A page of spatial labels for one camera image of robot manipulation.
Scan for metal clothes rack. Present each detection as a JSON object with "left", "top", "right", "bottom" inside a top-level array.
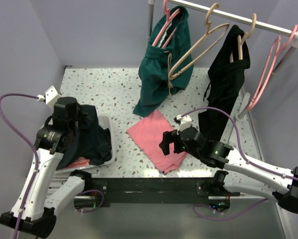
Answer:
[{"left": 147, "top": 0, "right": 298, "bottom": 122}]

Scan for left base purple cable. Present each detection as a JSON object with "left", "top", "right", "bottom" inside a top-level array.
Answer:
[{"left": 74, "top": 190, "right": 104, "bottom": 214}]

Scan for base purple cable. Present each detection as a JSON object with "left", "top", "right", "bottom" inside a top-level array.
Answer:
[
  {"left": 74, "top": 190, "right": 104, "bottom": 214},
  {"left": 193, "top": 199, "right": 270, "bottom": 224}
]

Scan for white plastic laundry basket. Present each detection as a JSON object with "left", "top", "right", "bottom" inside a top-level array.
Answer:
[{"left": 54, "top": 114, "right": 116, "bottom": 177}]

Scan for empty pink hanger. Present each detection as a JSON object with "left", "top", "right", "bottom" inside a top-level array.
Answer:
[{"left": 247, "top": 24, "right": 298, "bottom": 112}]

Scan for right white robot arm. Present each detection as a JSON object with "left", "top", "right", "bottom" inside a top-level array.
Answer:
[{"left": 159, "top": 127, "right": 298, "bottom": 214}]

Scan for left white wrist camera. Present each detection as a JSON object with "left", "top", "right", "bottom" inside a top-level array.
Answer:
[{"left": 37, "top": 86, "right": 62, "bottom": 110}]

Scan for pink hanger with green shorts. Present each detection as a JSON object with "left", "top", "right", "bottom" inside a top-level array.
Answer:
[{"left": 151, "top": 0, "right": 182, "bottom": 48}]

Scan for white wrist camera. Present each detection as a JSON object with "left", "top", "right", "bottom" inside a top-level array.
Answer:
[
  {"left": 174, "top": 114, "right": 192, "bottom": 131},
  {"left": 37, "top": 86, "right": 62, "bottom": 110}
]

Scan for pink folded shorts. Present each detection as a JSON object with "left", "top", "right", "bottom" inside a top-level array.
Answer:
[{"left": 127, "top": 110, "right": 187, "bottom": 174}]

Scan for dark navy shorts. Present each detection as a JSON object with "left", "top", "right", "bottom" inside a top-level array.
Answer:
[{"left": 57, "top": 105, "right": 111, "bottom": 170}]

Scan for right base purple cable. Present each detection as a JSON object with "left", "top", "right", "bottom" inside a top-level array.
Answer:
[{"left": 193, "top": 199, "right": 270, "bottom": 224}]

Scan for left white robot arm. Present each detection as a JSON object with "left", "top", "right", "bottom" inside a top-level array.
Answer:
[{"left": 0, "top": 97, "right": 93, "bottom": 239}]

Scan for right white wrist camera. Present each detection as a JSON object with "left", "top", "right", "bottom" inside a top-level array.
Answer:
[{"left": 174, "top": 114, "right": 192, "bottom": 131}]

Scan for empty beige hanger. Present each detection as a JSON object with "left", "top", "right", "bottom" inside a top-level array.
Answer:
[{"left": 168, "top": 2, "right": 231, "bottom": 81}]

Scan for black hanging shorts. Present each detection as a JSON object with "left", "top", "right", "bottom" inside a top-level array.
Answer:
[{"left": 198, "top": 25, "right": 250, "bottom": 141}]

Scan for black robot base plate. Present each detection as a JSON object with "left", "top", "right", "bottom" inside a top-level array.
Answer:
[{"left": 84, "top": 178, "right": 240, "bottom": 207}]

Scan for green hanging shorts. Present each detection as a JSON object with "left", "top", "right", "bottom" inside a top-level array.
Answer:
[{"left": 133, "top": 6, "right": 194, "bottom": 117}]

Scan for coral pink patterned garment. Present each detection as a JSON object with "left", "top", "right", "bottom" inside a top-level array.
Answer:
[{"left": 67, "top": 157, "right": 90, "bottom": 168}]

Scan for beige hanger with black shorts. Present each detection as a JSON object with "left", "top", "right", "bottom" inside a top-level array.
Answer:
[{"left": 237, "top": 13, "right": 257, "bottom": 60}]

